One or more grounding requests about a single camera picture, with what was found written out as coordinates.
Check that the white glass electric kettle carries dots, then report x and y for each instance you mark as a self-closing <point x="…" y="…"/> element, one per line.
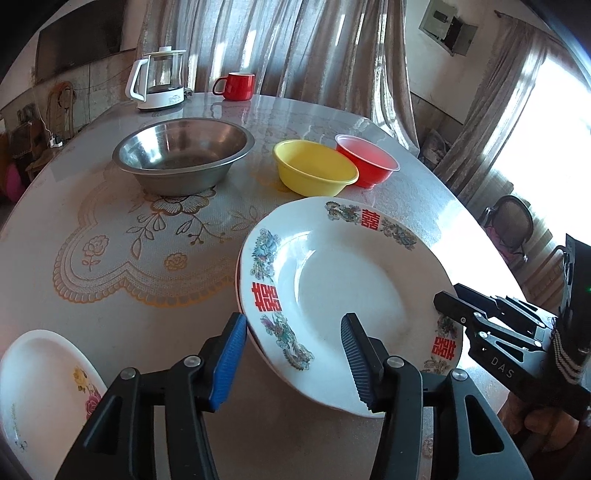
<point x="157" y="99"/>

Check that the lace patterned tablecloth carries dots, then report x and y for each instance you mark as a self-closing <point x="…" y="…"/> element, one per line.
<point x="115" y="230"/>

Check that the large patterned white plate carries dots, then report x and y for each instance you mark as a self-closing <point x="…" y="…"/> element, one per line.
<point x="237" y="288"/>
<point x="332" y="286"/>

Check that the wall electrical box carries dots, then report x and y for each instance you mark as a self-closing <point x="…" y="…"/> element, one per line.
<point x="438" y="18"/>

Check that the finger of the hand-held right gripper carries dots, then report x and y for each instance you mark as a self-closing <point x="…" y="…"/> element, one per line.
<point x="480" y="294"/>
<point x="450" y="304"/>

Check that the light wooden chair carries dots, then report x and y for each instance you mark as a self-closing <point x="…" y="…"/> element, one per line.
<point x="60" y="106"/>

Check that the red plastic bowl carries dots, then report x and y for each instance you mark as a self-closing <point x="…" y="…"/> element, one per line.
<point x="369" y="175"/>

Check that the stainless steel basin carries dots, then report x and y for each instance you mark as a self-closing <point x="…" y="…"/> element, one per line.
<point x="184" y="180"/>

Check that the white power strip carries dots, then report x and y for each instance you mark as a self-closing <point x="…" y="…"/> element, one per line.
<point x="55" y="141"/>

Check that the person's right hand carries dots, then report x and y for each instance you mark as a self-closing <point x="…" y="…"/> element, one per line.
<point x="535" y="422"/>

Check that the yellow plastic bowl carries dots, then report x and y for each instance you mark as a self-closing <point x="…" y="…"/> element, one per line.
<point x="314" y="161"/>

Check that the dark round-back chair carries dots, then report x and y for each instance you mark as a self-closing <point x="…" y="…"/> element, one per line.
<point x="508" y="217"/>

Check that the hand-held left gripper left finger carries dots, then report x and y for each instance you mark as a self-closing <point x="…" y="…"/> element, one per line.
<point x="228" y="364"/>

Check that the black wall television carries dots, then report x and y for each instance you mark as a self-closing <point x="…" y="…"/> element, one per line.
<point x="78" y="41"/>

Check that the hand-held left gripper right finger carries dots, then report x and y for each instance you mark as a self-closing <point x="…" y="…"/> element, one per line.
<point x="355" y="360"/>

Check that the red mug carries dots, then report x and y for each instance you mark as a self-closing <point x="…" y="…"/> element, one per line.
<point x="240" y="87"/>

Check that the narrow sheer beige curtain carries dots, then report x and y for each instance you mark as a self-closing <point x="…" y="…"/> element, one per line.
<point x="498" y="115"/>

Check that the pink bag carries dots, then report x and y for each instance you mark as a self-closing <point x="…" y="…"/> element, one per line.
<point x="13" y="182"/>

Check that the small white flower plate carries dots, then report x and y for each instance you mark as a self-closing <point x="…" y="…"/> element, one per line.
<point x="41" y="383"/>

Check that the wide sheer beige curtain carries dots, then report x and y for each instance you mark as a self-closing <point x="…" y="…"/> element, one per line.
<point x="300" y="46"/>

